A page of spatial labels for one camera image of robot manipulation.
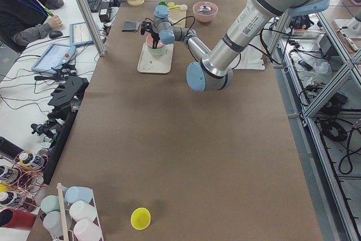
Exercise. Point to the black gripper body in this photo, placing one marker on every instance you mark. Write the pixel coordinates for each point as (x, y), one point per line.
(154, 37)

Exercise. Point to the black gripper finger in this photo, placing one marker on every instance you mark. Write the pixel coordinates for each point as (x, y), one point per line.
(155, 44)

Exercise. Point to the small pink bowl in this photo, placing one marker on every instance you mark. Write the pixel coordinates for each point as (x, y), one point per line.
(149, 41)

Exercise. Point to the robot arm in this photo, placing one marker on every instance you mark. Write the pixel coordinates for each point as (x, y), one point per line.
(211, 68)

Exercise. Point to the top green bowl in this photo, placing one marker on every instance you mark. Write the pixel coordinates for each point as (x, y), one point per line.
(158, 51)

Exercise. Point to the large pink ice bowl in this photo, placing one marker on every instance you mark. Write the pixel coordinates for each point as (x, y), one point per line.
(203, 18)

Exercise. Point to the cream rabbit tray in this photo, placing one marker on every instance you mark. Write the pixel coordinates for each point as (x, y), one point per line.
(155, 64)

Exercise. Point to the grey folded cloth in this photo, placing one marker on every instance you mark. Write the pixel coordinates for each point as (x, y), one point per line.
(130, 26)

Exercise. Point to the wooden cutting board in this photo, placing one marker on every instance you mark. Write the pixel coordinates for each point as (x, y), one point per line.
(178, 17)

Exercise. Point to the yellow plastic knife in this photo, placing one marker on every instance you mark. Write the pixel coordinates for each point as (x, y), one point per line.
(174, 7)

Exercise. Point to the white steamed bun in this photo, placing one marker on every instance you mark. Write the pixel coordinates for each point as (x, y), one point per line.
(183, 7)

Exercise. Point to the metal ice scoop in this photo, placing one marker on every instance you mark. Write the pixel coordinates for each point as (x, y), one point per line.
(204, 9)

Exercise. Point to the black computer mouse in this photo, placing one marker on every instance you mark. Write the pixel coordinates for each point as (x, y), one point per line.
(55, 34)

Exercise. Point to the blue teach pendant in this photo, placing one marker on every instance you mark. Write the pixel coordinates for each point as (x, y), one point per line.
(54, 58)

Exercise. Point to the seated person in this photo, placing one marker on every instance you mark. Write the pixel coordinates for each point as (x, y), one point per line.
(25, 21)

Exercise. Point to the yellow plastic cup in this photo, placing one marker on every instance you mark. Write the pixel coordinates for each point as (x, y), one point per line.
(140, 218)

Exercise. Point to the cup rack with cups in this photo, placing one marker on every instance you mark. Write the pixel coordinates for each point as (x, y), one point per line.
(71, 214)

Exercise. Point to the aluminium frame post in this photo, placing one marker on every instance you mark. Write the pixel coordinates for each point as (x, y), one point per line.
(88, 18)

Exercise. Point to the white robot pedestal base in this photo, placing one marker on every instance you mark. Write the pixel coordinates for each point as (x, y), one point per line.
(250, 58)

